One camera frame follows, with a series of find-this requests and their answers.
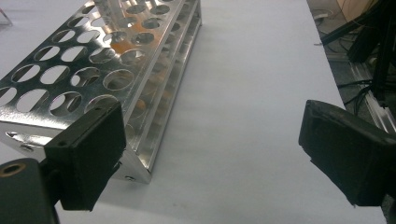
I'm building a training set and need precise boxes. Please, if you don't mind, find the metal test tube rack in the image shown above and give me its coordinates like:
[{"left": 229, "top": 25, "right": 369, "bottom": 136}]
[{"left": 0, "top": 0, "right": 203, "bottom": 185}]

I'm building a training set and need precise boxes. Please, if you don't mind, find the aluminium floor rail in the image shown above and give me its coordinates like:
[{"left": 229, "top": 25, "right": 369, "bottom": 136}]
[{"left": 349, "top": 60, "right": 396, "bottom": 134}]

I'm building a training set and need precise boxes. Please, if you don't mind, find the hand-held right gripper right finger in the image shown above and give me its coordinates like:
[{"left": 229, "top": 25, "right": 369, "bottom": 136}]
[{"left": 298, "top": 99, "right": 396, "bottom": 208}]

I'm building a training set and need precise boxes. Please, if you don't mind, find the orange-capped clear test tube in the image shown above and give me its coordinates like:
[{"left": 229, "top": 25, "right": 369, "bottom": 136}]
[{"left": 92, "top": 0, "right": 127, "bottom": 30}]

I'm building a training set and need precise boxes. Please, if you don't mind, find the light wooden furniture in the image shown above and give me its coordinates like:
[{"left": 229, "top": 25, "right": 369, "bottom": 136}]
[{"left": 337, "top": 0, "right": 382, "bottom": 21}]

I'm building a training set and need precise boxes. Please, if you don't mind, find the black metal stand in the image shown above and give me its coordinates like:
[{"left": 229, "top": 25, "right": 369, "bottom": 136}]
[{"left": 320, "top": 0, "right": 396, "bottom": 102}]

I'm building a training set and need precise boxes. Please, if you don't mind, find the white table board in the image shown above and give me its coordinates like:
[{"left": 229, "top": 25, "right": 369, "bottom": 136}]
[{"left": 0, "top": 0, "right": 389, "bottom": 224}]

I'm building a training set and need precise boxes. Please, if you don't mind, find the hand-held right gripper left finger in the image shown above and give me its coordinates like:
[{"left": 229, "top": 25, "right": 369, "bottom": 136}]
[{"left": 39, "top": 102, "right": 127, "bottom": 213}]

